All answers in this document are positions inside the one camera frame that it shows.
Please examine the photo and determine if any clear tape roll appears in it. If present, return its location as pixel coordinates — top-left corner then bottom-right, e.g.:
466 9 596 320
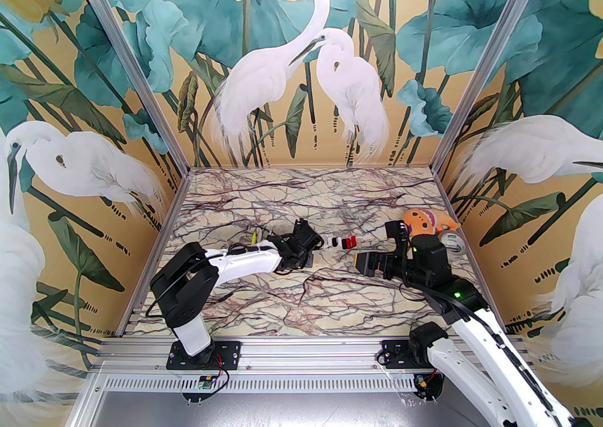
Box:
440 231 467 257

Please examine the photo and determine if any orange fish plush toy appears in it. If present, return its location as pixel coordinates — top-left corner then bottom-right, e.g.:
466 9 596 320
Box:
401 208 462 238

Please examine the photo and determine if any perforated metal strip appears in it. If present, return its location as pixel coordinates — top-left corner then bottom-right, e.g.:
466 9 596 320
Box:
94 374 411 393

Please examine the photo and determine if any aluminium side rail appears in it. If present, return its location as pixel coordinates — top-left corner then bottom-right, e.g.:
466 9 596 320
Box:
115 169 191 337
432 169 509 335

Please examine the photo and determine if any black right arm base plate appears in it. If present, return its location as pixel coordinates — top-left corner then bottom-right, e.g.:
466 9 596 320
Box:
380 339 458 370

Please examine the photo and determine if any aluminium frame rail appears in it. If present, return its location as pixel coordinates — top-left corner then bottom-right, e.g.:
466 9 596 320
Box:
92 335 538 375

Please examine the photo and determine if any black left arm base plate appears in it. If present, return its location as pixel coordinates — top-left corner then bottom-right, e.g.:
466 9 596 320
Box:
169 339 242 371

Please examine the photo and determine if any aluminium frame post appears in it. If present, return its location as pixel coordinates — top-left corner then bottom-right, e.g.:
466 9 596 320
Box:
61 0 190 170
432 0 559 174

